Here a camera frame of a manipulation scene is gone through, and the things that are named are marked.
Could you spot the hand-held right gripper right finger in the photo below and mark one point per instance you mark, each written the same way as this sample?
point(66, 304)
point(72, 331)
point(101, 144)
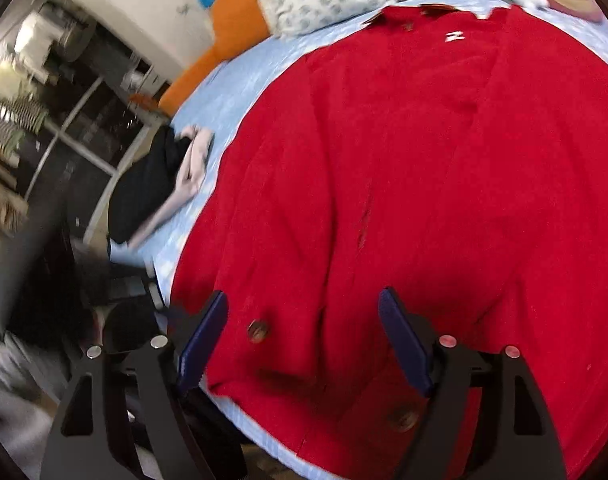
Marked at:
point(404, 345)

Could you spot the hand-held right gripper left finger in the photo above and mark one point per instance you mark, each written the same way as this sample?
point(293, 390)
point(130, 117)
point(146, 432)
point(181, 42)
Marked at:
point(204, 342)

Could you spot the red coat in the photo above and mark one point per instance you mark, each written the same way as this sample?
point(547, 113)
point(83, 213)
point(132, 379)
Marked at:
point(409, 185)

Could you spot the black garment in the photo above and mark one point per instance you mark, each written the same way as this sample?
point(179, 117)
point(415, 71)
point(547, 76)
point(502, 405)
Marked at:
point(139, 195)

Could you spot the pale pink garment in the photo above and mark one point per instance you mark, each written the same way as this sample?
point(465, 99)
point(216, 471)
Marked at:
point(194, 160)

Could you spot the orange headboard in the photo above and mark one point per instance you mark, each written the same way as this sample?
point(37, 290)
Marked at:
point(234, 25)

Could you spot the light blue quilted sheet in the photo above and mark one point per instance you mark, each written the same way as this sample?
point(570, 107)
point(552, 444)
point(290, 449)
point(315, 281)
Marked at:
point(601, 47)

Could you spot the glass door with white frame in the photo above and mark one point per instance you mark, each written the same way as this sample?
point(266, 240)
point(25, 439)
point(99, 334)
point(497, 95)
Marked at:
point(84, 125)

